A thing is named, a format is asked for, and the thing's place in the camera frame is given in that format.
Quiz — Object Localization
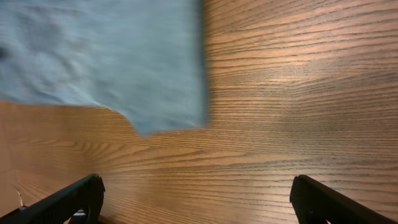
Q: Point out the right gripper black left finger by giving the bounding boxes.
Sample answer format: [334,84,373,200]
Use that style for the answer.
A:
[1,174,105,224]

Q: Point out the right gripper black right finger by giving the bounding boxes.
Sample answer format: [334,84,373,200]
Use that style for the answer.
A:
[290,175,397,224]

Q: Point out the light blue denim jeans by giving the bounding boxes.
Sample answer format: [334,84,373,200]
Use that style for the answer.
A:
[1,0,209,134]

